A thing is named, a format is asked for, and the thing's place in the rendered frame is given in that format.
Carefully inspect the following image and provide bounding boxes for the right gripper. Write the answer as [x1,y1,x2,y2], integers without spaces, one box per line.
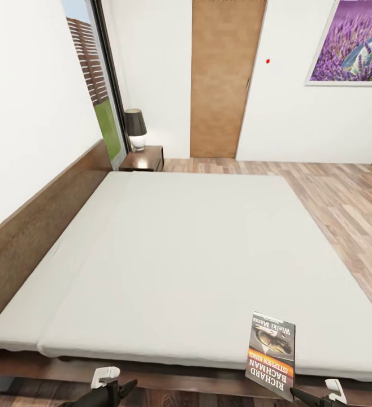
[290,387,350,407]

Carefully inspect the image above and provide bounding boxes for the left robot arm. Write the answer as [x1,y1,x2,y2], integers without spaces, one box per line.
[58,367,137,407]

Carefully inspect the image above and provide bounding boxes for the hardback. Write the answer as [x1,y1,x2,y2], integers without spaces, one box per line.
[245,311,296,404]

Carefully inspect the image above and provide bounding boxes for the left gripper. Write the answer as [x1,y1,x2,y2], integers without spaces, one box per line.
[84,379,137,407]

